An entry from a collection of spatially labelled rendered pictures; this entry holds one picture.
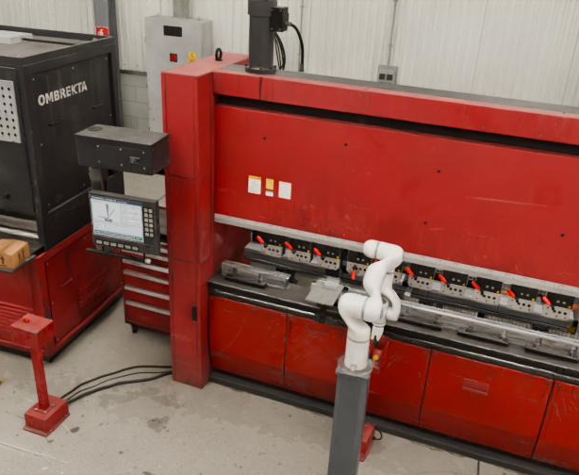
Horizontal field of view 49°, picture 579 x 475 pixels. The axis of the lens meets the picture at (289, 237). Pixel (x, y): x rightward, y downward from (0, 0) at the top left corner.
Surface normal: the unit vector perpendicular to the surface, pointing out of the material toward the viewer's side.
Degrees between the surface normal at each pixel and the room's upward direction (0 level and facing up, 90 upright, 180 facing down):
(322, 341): 90
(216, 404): 0
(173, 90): 90
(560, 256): 90
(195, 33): 90
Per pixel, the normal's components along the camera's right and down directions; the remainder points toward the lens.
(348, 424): -0.29, 0.40
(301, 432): 0.05, -0.90
